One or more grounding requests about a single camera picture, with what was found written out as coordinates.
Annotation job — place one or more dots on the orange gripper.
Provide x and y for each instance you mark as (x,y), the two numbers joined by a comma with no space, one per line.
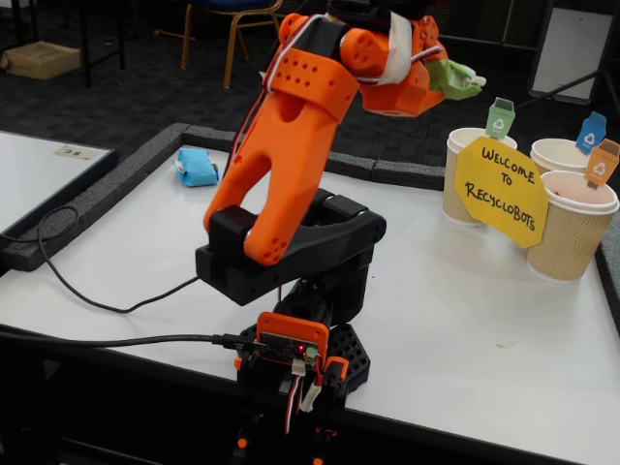
(416,93)

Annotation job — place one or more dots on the green paper rubbish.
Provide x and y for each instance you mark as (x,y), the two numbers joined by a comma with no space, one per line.
(453,80)

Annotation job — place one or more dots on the blue paper rubbish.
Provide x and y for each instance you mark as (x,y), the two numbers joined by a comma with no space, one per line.
(194,167)

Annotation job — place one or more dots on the orange and black robot arm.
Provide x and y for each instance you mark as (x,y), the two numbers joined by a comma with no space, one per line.
(300,145)

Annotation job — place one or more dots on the green recycling bin label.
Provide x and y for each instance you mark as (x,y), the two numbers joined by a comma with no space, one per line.
(500,121)

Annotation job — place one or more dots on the short black foam strip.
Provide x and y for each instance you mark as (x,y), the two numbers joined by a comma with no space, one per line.
(412,174)

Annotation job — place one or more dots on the paper cup with green label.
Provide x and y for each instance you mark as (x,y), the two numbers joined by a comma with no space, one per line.
(455,203)

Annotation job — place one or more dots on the yellow welcome paper sign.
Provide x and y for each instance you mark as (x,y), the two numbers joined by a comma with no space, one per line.
(499,194)

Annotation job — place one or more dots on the paper cup with blue label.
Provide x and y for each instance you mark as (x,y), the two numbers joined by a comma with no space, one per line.
(557,155)

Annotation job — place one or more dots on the blue recycling bin label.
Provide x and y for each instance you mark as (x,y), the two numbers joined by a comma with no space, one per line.
(591,135)

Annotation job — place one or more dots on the orange recycling bin label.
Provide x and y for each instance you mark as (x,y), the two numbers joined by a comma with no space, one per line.
(602,167)

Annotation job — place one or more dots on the paper cup with orange label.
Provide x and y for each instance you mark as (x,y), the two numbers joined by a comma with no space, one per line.
(562,242)

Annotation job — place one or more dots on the orange controller board holder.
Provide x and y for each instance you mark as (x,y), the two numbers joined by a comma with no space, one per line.
(290,329)

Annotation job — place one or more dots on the long black foam strip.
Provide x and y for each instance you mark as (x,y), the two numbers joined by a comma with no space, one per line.
(97,194)

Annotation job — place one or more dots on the small paper sticker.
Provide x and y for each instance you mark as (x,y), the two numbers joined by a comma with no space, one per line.
(75,152)

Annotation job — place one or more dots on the cardboard box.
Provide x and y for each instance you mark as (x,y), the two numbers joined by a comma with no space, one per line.
(41,60)

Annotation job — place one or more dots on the black framed whiteboard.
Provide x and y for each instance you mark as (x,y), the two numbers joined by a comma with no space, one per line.
(34,174)

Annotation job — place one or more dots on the white panel black frame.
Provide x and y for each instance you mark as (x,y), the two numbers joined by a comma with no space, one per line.
(569,48)

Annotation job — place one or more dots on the gold frame chair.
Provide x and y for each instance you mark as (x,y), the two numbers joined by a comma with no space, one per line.
(232,29)

